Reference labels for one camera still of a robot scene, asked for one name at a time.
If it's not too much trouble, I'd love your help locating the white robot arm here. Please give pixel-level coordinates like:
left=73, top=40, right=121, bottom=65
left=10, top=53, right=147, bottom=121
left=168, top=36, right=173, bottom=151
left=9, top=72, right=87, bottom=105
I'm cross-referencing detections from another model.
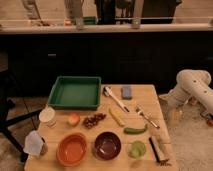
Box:
left=160, top=69, right=213, bottom=126

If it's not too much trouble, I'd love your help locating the black scrub brush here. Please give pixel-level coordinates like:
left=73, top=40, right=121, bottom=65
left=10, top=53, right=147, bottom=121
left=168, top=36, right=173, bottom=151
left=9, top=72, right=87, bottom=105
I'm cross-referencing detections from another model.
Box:
left=149, top=136, right=169, bottom=163

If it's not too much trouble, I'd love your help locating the green plastic tray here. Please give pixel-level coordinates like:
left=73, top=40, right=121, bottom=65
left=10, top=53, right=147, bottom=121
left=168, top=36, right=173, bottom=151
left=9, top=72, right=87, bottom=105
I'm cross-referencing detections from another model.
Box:
left=48, top=76, right=101, bottom=110

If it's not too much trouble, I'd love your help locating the silver fork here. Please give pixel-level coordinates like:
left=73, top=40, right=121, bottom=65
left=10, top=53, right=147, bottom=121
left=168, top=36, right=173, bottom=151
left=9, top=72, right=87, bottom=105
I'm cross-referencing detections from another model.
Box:
left=135, top=107, right=160, bottom=129

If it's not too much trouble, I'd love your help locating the green chili pepper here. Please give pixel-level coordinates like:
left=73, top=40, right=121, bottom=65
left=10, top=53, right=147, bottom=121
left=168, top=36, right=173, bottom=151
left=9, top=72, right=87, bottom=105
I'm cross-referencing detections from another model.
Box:
left=123, top=125, right=148, bottom=135

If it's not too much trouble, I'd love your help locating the green cup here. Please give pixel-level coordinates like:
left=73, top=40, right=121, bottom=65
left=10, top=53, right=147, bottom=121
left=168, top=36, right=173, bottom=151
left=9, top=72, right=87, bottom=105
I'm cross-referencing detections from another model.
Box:
left=128, top=141, right=146, bottom=159

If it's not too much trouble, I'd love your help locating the blue sponge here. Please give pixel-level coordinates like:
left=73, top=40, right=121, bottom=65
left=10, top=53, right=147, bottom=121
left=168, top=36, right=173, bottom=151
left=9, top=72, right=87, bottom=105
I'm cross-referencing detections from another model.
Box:
left=121, top=86, right=132, bottom=100

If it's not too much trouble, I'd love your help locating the dark purple bowl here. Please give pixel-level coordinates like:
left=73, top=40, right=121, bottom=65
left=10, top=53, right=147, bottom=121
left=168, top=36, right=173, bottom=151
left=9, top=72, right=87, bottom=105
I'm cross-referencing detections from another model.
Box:
left=93, top=132, right=121, bottom=160

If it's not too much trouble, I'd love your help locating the bunch of red grapes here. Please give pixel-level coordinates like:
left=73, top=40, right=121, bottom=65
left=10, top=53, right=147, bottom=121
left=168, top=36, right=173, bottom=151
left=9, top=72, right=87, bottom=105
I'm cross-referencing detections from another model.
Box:
left=82, top=113, right=106, bottom=129

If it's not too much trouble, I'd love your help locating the peach fruit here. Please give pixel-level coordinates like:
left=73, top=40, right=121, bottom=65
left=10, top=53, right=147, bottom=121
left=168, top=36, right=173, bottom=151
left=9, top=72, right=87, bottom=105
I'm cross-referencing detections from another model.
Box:
left=68, top=113, right=80, bottom=127

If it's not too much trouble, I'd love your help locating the orange bowl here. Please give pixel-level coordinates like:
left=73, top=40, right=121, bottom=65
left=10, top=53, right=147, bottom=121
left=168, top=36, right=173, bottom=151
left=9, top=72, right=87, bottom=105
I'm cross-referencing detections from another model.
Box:
left=56, top=133, right=87, bottom=167

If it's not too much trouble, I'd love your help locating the white cup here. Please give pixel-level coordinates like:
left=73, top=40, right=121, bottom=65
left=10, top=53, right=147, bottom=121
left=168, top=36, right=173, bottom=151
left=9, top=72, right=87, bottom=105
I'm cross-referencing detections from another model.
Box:
left=39, top=107, right=56, bottom=127

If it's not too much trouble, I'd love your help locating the clear plastic measuring cup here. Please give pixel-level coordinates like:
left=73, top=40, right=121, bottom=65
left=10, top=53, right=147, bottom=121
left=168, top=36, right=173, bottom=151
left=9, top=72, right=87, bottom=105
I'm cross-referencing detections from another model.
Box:
left=23, top=131, right=48, bottom=157

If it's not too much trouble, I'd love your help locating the black chair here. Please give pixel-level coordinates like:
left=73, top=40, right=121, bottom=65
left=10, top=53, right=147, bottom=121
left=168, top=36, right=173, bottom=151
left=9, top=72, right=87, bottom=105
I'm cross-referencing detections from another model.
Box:
left=0, top=68, right=44, bottom=163

